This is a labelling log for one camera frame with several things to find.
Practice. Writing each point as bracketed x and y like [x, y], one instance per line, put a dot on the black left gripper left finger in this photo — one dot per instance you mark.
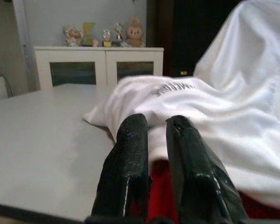
[130, 168]

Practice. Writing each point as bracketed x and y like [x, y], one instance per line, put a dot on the small gold trophy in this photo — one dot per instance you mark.
[106, 38]

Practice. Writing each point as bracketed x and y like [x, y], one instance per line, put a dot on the white printed T-shirt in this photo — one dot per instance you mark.
[200, 105]

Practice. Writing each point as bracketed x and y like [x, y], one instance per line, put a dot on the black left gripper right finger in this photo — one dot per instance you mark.
[195, 177]

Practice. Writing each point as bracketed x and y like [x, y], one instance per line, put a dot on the tall silver trophy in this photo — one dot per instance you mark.
[118, 35]

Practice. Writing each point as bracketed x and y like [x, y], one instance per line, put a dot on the black audio speaker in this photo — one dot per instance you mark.
[188, 46]

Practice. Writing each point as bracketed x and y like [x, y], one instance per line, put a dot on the white glass door cabinet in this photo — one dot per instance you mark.
[100, 56]

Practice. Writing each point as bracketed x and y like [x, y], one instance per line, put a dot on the red polo shirt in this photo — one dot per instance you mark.
[163, 198]

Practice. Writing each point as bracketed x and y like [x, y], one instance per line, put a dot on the cream plush toy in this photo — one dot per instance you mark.
[73, 37]

